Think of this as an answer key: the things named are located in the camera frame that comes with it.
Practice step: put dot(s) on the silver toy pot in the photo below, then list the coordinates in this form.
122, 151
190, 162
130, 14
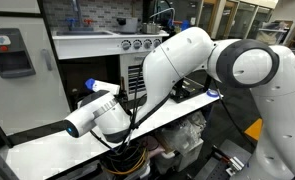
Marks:
151, 28

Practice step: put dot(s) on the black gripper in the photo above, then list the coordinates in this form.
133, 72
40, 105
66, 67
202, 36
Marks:
125, 100

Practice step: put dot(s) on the aluminium extrusion rail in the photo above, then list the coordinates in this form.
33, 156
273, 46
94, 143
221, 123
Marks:
220, 166

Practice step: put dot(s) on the blue tape roll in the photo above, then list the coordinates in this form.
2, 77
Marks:
212, 93

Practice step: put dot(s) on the white toy fridge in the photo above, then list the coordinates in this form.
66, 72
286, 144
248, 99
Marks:
17, 93

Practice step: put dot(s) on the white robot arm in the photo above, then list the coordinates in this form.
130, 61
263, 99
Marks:
253, 100

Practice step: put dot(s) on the toy sink faucet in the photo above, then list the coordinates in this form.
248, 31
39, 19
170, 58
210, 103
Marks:
76, 16

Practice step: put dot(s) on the grey toy pot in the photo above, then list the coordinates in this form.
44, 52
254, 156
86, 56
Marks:
128, 25

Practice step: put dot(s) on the clear plastic bag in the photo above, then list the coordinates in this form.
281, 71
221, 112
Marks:
183, 131

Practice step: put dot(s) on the clear plastic bin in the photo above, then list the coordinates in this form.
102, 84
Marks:
183, 156

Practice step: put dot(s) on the white toy stove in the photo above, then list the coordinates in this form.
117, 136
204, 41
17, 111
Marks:
87, 45

